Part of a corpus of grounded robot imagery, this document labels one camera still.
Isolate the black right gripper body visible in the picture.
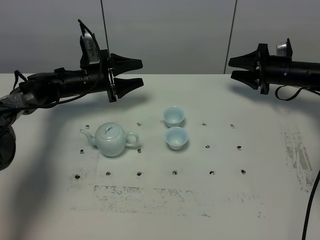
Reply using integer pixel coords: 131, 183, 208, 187
257, 43, 292, 94

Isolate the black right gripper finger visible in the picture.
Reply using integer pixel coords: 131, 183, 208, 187
228, 50, 258, 72
231, 70, 259, 90

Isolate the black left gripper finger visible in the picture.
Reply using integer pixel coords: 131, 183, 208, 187
110, 53, 143, 77
113, 78, 144, 99

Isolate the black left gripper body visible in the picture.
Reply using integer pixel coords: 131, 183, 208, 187
80, 49, 117, 103

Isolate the light blue porcelain teapot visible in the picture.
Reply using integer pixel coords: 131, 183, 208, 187
80, 122, 140, 157

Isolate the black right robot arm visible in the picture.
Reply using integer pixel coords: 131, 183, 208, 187
228, 39, 320, 95

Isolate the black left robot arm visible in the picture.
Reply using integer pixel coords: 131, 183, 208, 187
0, 49, 144, 170

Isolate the far light blue teacup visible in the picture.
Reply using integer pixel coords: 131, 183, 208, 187
163, 106, 185, 128

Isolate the light blue teacup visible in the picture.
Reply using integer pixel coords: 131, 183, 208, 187
165, 126, 189, 151
163, 106, 185, 128

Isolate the near light blue teacup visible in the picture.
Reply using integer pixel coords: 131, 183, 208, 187
165, 126, 189, 151

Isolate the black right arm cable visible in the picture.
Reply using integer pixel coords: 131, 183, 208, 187
275, 84, 320, 102

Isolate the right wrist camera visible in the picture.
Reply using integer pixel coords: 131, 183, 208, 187
276, 38, 293, 58

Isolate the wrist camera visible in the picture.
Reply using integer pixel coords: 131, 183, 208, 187
276, 38, 293, 58
78, 19, 100, 68

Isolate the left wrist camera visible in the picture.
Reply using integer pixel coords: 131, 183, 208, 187
78, 19, 100, 68

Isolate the black cable at right edge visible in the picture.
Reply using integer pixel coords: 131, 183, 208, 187
301, 168, 320, 240

